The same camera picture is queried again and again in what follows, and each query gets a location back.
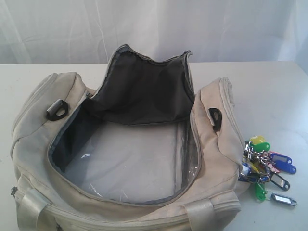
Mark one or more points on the cream fabric duffel bag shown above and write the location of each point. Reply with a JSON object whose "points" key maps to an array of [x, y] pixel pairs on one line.
{"points": [[136, 90]]}

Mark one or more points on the colourful key tag bunch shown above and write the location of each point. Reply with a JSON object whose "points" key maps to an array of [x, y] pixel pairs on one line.
{"points": [[260, 165]]}

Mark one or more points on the white plastic-wrapped bag base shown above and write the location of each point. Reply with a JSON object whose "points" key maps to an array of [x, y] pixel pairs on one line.
{"points": [[147, 164]]}

